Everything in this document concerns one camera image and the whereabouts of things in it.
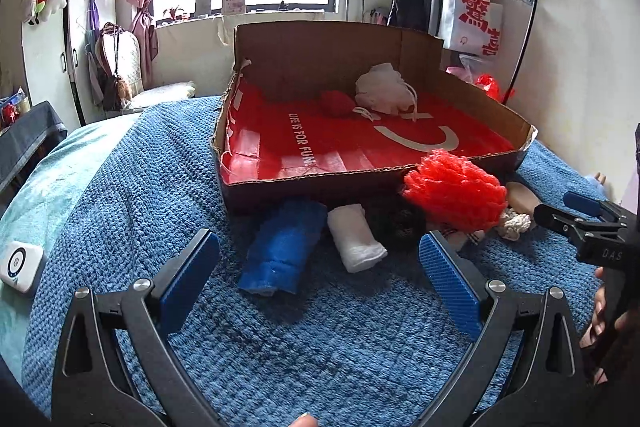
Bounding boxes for white power bank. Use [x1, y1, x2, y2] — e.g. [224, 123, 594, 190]
[0, 240, 46, 298]

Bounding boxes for red plastic bag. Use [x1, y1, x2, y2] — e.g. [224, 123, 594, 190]
[474, 74, 516, 104]

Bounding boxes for teal bed sheet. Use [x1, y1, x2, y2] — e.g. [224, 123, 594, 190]
[0, 112, 146, 388]

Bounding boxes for white mesh bath pouf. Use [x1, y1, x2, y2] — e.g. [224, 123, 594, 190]
[355, 63, 418, 115]

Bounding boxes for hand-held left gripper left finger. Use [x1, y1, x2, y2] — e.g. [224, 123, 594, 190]
[52, 228, 226, 427]

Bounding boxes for person's right forearm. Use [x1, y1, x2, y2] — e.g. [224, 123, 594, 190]
[582, 319, 640, 413]

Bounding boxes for purple hanging straps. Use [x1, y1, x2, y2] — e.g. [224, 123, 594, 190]
[86, 0, 105, 52]

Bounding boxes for white pillow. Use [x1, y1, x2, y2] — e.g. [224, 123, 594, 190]
[122, 81, 197, 110]

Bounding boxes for black scrunchie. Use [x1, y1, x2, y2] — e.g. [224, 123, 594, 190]
[365, 202, 426, 250]

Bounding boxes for small white towel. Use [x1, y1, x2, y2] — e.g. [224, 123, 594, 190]
[327, 203, 388, 274]

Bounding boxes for group of bottles and toys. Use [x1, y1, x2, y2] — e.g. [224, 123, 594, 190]
[0, 88, 32, 128]

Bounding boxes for white wardrobe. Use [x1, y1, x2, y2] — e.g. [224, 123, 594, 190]
[22, 0, 121, 125]

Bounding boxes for brown cardboard box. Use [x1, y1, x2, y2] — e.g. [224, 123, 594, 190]
[212, 21, 538, 215]

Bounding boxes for red printed box liner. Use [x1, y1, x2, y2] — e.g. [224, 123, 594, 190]
[221, 79, 516, 182]

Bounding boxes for small red soft ball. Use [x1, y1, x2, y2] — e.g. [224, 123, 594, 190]
[320, 90, 358, 118]

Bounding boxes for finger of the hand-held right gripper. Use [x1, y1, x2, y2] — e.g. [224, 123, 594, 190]
[563, 191, 626, 222]
[532, 204, 592, 239]

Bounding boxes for white red-print paper bag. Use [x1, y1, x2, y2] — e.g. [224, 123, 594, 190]
[440, 0, 505, 58]

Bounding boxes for hanging beige bag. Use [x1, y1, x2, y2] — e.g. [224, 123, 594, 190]
[95, 23, 143, 108]

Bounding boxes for desk with dark cloth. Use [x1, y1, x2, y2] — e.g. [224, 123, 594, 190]
[0, 101, 68, 192]

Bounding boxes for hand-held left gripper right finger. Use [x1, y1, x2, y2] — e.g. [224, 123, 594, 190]
[417, 230, 586, 427]

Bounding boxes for white knotted rope ball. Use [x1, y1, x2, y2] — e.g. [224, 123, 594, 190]
[496, 208, 533, 242]

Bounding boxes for red mesh bath pouf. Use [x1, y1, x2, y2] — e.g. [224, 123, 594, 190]
[402, 149, 508, 230]

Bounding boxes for person's right hand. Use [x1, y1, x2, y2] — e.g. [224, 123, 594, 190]
[582, 267, 631, 350]

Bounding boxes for blue towel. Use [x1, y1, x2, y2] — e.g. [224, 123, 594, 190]
[237, 199, 328, 298]

